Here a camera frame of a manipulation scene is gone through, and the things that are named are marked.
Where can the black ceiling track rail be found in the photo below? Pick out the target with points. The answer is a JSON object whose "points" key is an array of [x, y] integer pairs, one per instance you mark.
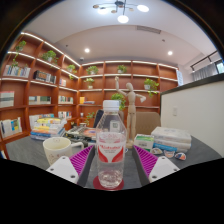
{"points": [[203, 60]]}

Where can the colourful book stack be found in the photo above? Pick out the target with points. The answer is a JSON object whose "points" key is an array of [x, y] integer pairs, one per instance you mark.
{"points": [[48, 128]]}

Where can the recessed ceiling spotlight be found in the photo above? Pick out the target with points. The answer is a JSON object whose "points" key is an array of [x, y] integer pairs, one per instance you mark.
{"points": [[170, 52], [87, 50]]}

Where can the grey curtain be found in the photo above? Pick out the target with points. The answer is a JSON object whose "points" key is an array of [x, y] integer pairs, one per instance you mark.
{"points": [[203, 72]]}

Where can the small round badge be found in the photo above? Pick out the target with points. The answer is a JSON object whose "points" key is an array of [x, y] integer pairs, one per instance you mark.
{"points": [[180, 156], [156, 151], [169, 153]]}

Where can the beige chair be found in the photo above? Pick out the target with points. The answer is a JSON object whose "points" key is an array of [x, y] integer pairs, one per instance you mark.
{"points": [[148, 123]]}

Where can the ceiling air vent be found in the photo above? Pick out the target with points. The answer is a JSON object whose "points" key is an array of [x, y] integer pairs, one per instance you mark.
{"points": [[148, 29]]}

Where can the white wall socket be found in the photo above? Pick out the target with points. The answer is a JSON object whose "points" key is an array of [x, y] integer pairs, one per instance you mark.
{"points": [[175, 111]]}

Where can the white ceramic mug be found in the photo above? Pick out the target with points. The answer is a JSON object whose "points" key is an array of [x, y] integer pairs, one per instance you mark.
{"points": [[56, 150]]}

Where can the branched ceiling chandelier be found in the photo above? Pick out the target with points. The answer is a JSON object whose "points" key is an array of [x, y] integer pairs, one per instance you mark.
{"points": [[122, 10]]}

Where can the white package stack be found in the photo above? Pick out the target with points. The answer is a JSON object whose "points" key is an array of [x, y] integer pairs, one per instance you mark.
{"points": [[171, 138]]}

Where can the dark book stack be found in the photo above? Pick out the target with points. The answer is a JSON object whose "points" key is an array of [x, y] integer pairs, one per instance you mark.
{"points": [[81, 133]]}

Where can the white partition with dark cap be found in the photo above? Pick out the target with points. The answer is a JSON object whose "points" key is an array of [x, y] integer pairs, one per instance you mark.
{"points": [[196, 116]]}

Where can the window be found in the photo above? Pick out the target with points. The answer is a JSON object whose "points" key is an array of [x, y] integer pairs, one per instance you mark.
{"points": [[220, 66]]}

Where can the flat round red coaster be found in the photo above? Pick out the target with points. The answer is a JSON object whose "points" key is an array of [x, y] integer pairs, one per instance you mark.
{"points": [[95, 184]]}

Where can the green and white box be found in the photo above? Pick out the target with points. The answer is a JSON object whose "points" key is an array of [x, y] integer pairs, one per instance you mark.
{"points": [[144, 142]]}

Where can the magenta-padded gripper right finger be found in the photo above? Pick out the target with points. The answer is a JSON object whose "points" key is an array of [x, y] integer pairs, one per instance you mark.
{"points": [[163, 168]]}

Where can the clear plastic water bottle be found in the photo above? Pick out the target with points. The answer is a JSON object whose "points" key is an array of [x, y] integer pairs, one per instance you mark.
{"points": [[110, 150]]}

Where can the wooden artist mannequin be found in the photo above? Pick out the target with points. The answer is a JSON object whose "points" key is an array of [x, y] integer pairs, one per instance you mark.
{"points": [[131, 110]]}

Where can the orange wooden shelf unit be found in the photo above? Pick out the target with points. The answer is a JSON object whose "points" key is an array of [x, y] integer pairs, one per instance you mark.
{"points": [[40, 86]]}

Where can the dark chair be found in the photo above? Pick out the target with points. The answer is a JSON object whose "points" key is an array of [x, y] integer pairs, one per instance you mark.
{"points": [[98, 120]]}

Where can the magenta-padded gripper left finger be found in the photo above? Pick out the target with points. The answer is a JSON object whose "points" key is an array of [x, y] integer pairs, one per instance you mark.
{"points": [[63, 168]]}

